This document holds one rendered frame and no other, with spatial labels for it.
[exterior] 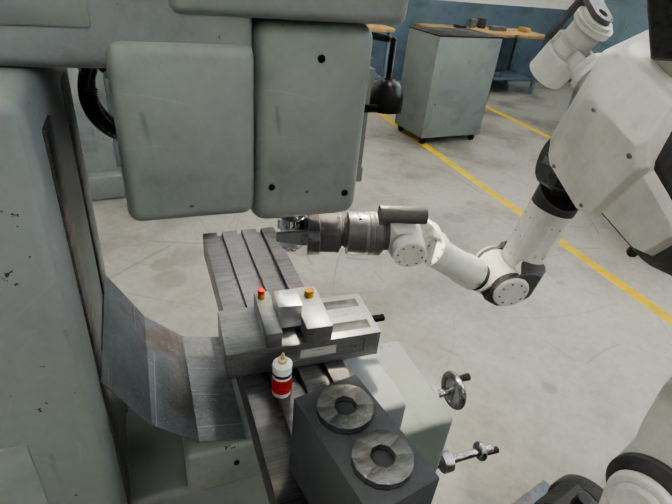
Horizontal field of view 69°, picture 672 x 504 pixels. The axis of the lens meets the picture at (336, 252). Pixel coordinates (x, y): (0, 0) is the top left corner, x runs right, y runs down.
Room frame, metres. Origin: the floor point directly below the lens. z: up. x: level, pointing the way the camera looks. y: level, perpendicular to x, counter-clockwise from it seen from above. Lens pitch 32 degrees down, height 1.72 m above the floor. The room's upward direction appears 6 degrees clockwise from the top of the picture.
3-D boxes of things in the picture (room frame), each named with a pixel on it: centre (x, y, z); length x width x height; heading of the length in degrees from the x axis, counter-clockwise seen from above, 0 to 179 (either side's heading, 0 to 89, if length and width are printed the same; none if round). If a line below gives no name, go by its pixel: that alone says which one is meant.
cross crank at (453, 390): (1.05, -0.37, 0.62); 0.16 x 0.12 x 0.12; 114
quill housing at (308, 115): (0.85, 0.10, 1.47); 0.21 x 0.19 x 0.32; 24
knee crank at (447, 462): (0.93, -0.45, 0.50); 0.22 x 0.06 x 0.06; 114
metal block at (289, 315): (0.86, 0.10, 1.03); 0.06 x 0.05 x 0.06; 21
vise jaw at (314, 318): (0.88, 0.04, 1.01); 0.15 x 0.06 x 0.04; 21
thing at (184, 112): (0.77, 0.27, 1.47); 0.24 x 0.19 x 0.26; 24
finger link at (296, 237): (0.82, 0.09, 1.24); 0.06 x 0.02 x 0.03; 96
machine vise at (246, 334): (0.87, 0.07, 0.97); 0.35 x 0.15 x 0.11; 111
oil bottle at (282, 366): (0.72, 0.08, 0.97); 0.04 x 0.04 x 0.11
